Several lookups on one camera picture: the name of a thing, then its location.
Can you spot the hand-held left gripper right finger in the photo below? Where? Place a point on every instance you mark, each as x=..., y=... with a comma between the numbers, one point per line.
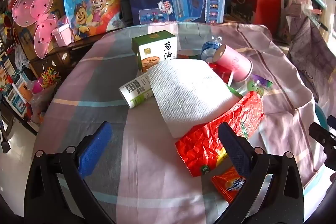
x=235, y=150

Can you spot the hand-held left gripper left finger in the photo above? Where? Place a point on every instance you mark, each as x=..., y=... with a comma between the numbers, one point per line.
x=95, y=148

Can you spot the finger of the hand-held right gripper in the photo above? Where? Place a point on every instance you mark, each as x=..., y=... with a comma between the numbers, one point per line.
x=331, y=158
x=319, y=133

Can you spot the clear plastic bottle blue label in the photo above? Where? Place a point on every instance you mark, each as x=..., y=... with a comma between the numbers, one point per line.
x=208, y=48

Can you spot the red foil wrapper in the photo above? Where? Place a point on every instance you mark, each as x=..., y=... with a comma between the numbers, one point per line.
x=202, y=142

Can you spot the orange snack packet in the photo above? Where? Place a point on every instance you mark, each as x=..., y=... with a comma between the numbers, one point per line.
x=225, y=184

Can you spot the pink checked tablecloth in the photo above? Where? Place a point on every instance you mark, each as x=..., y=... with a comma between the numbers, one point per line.
x=131, y=174

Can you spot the green purple candy wrapper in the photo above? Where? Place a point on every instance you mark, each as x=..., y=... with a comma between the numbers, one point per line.
x=253, y=86

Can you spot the white green cylindrical can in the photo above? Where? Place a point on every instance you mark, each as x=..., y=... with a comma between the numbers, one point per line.
x=134, y=92

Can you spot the white paper towel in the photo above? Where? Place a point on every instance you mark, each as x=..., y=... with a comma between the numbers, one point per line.
x=189, y=98

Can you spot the grey brown cloth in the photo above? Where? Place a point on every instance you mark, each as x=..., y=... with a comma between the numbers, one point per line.
x=312, y=56

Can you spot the pink paper cup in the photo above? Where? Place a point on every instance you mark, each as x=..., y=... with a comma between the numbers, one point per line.
x=231, y=61

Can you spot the brown wooden cabinet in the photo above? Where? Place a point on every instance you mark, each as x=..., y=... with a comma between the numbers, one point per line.
x=60, y=57

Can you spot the colourful toy package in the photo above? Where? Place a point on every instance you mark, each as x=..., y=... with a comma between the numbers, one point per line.
x=13, y=92

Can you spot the red green paper bowl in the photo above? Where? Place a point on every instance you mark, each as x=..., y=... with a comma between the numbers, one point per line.
x=187, y=54

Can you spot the green biscuit box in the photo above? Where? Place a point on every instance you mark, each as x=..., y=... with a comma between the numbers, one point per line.
x=152, y=50

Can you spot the small pink gift box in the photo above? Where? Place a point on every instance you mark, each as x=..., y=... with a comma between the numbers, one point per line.
x=63, y=35

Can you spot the pink butterfly wings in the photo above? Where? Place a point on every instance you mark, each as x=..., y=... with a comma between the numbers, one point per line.
x=42, y=24

